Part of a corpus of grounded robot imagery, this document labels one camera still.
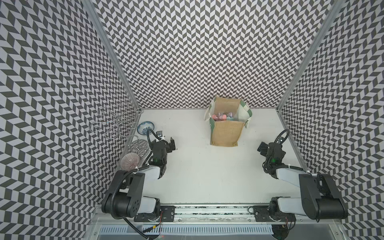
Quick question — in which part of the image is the pink hourglass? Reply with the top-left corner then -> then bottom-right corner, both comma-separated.
212,115 -> 220,121
219,114 -> 228,121

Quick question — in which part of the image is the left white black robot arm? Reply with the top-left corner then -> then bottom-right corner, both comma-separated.
102,138 -> 176,222

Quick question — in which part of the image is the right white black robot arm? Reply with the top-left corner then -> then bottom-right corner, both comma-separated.
258,142 -> 348,222

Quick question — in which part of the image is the clear glass plate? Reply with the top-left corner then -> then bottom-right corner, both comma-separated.
128,139 -> 150,159

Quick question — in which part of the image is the blue white patterned bowl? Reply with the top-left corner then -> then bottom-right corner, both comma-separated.
137,121 -> 155,136

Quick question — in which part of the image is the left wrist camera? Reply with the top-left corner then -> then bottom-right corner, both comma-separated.
156,131 -> 165,141

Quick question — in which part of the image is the wire metal rack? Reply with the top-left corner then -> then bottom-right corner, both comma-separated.
88,106 -> 144,140

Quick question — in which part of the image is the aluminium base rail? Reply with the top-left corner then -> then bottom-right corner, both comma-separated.
86,203 -> 349,240

